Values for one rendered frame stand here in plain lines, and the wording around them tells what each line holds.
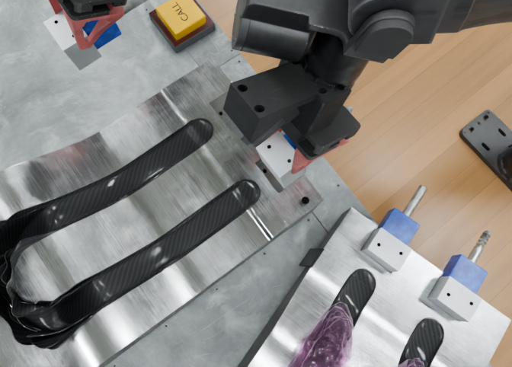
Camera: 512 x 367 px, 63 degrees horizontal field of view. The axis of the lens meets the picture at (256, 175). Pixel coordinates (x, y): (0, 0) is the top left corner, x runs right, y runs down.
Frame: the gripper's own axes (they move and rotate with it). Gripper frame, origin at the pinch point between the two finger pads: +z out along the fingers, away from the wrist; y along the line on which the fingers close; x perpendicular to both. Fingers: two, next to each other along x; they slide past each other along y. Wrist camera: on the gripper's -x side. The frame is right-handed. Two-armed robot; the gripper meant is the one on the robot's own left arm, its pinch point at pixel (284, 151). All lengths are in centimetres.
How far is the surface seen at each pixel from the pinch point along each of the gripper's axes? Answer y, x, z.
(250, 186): -0.7, -2.7, 7.3
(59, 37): -27.6, -15.6, 0.2
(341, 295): 17.4, 1.3, 12.2
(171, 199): -5.5, -11.8, 10.3
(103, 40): -26.7, -10.4, 1.4
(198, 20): -29.5, 7.1, 4.8
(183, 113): -14.3, -5.0, 5.7
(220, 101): -13.9, 1.0, 5.5
